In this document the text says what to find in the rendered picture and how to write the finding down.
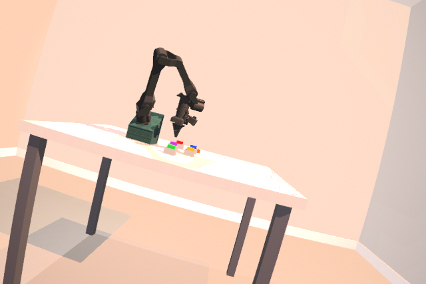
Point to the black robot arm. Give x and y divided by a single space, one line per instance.
162 58

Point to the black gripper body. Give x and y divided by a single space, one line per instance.
180 113

